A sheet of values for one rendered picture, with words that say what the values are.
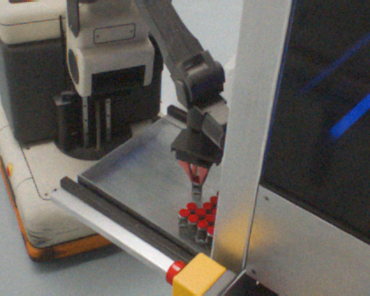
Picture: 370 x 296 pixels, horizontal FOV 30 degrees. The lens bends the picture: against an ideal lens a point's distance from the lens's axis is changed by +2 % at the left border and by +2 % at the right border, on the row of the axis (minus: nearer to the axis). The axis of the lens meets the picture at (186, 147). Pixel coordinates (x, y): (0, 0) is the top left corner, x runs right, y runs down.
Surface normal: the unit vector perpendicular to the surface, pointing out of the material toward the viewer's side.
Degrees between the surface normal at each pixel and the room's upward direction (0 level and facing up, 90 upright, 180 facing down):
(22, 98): 90
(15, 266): 0
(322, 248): 90
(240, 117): 90
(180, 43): 38
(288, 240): 90
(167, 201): 0
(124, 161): 0
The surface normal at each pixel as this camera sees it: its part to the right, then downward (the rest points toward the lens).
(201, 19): 0.06, -0.77
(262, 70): -0.61, 0.47
